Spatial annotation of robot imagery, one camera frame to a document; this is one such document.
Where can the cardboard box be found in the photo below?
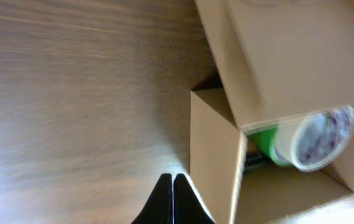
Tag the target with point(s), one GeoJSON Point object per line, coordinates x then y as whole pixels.
{"type": "Point", "coordinates": [278, 61]}

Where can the black ballpoint pen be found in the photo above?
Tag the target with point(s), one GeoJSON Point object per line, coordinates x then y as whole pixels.
{"type": "Point", "coordinates": [255, 161]}

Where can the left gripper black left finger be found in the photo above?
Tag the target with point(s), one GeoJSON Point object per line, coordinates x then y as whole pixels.
{"type": "Point", "coordinates": [158, 207]}

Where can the beige masking tape roll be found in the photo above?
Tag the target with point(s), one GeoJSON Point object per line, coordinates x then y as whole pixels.
{"type": "Point", "coordinates": [316, 140]}

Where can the green tape roll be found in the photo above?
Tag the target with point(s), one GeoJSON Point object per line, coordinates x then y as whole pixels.
{"type": "Point", "coordinates": [264, 140]}

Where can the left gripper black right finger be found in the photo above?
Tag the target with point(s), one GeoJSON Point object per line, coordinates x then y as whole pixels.
{"type": "Point", "coordinates": [187, 207]}

